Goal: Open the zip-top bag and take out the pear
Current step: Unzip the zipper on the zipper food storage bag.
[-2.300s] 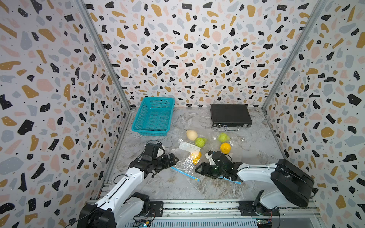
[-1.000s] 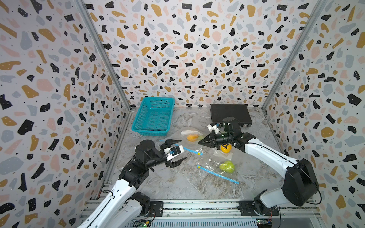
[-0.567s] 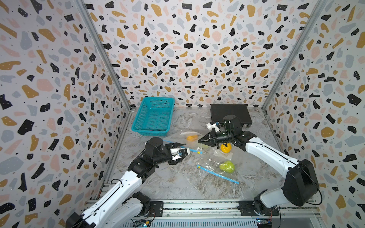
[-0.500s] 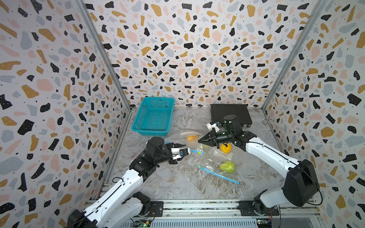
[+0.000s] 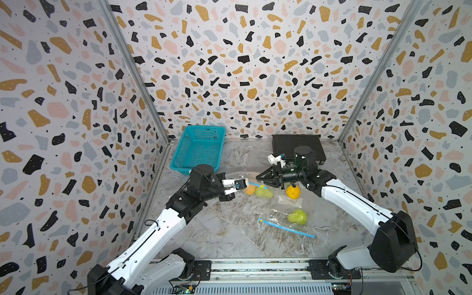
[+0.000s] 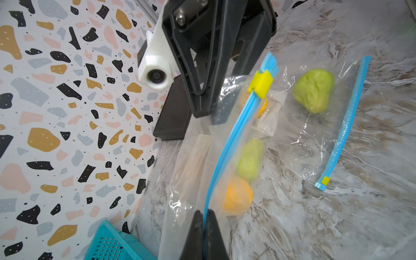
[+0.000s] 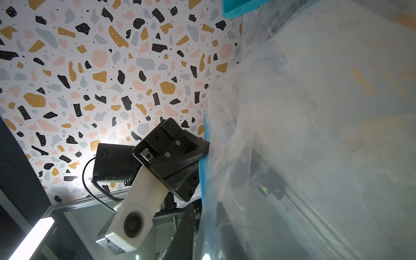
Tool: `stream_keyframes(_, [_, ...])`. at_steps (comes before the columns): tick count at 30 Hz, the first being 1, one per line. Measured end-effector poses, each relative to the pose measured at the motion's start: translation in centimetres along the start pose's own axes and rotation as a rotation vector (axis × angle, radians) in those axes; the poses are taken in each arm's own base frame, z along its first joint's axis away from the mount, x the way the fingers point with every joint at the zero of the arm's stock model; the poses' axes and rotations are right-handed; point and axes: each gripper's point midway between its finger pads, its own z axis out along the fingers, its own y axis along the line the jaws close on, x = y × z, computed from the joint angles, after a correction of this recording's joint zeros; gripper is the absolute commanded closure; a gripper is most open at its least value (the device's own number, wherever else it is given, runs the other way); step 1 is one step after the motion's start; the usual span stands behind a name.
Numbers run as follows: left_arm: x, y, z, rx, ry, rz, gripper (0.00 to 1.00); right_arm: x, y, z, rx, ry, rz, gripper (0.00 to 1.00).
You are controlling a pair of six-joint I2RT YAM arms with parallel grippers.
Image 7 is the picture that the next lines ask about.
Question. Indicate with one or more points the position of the teal plastic basket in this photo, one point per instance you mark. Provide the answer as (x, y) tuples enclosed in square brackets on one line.
[(235, 8)]

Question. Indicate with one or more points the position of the clear zip-top bag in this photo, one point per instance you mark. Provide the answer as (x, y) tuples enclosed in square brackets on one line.
[(313, 136)]

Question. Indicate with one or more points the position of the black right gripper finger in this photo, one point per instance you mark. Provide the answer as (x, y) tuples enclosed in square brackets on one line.
[(181, 247)]

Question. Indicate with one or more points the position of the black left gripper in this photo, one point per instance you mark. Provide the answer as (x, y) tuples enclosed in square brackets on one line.
[(172, 155)]

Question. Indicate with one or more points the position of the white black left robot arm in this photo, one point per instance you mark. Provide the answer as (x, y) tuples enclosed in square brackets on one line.
[(115, 163)]

